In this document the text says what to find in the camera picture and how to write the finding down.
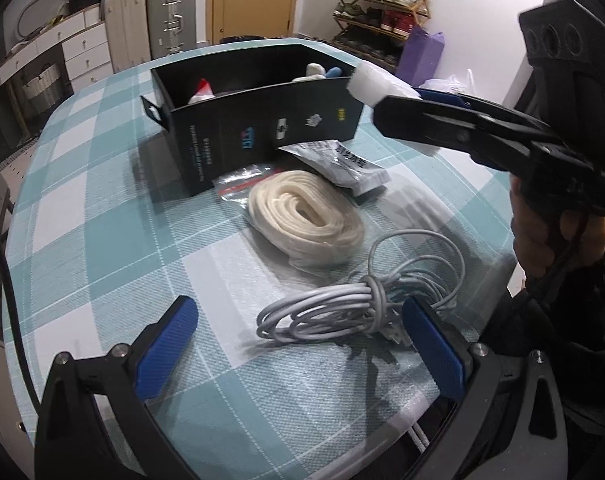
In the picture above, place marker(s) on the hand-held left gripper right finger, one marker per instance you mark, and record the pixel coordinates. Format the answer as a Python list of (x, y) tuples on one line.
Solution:
[(435, 345)]

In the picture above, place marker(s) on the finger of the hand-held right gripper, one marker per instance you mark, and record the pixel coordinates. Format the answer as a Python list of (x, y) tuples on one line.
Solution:
[(432, 122), (447, 96)]

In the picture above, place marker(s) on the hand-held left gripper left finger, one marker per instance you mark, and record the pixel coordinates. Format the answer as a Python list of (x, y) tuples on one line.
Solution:
[(165, 345)]

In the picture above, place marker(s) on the white foam bag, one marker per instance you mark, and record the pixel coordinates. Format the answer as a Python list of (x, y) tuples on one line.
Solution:
[(370, 82)]

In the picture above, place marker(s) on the white blue plush toy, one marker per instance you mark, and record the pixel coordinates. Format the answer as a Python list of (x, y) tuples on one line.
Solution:
[(312, 71)]

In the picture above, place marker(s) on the black cardboard box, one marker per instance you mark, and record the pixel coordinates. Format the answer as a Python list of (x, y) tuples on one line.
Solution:
[(262, 125)]

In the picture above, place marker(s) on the red white packet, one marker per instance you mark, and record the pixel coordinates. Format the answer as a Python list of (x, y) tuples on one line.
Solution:
[(202, 91)]

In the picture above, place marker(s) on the person's right hand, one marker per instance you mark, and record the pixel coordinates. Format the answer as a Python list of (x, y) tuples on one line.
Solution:
[(537, 240)]

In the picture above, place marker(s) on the white plastic bag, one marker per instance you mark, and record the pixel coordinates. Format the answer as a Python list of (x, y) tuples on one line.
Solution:
[(450, 84)]

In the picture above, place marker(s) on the purple paper bag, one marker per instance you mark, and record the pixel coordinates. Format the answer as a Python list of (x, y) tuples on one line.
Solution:
[(420, 55)]

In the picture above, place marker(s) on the wooden shoe rack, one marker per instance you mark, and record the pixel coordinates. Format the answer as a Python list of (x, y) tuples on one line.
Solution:
[(422, 7)]

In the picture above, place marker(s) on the white printed packet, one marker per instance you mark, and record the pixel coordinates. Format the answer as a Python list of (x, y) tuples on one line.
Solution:
[(342, 165)]

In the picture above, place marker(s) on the teal checked tablecloth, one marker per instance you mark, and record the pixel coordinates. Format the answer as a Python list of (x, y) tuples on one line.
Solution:
[(107, 210)]

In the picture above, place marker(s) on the cream shoelaces bag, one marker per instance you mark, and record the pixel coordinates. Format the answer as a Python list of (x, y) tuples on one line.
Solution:
[(302, 225)]

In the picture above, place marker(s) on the yellow wooden door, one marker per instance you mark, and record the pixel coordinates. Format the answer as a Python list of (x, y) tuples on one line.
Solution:
[(252, 0)]

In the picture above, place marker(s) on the silver suitcase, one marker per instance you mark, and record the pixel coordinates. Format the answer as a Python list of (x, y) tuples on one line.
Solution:
[(172, 17)]

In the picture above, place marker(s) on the grey white laundry basket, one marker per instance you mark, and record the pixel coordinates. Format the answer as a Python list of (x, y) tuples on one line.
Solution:
[(45, 90)]

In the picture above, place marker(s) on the white drawer desk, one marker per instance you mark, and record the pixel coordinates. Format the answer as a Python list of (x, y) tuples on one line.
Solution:
[(82, 45)]

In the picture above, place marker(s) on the beige suitcase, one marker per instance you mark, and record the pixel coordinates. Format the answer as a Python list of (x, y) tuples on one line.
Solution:
[(127, 30)]

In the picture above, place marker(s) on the oval grey frame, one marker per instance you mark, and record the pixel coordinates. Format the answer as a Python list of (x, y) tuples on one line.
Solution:
[(32, 5)]

